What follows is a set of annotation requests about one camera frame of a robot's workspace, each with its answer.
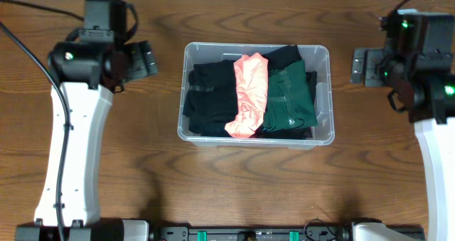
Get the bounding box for black cloth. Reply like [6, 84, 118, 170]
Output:
[183, 60, 238, 137]

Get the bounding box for dark green garment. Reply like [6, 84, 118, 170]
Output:
[263, 60, 318, 132]

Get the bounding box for pink garment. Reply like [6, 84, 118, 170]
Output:
[225, 53, 268, 139]

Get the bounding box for red plaid flannel shirt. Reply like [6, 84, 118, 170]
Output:
[252, 127, 313, 139]

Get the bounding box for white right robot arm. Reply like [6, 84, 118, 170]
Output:
[350, 9, 454, 240]

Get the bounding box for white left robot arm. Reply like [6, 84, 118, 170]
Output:
[16, 0, 158, 240]

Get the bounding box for clear plastic storage container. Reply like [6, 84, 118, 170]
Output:
[177, 42, 335, 149]

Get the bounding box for black mounting rail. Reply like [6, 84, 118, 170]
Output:
[149, 218, 426, 241]

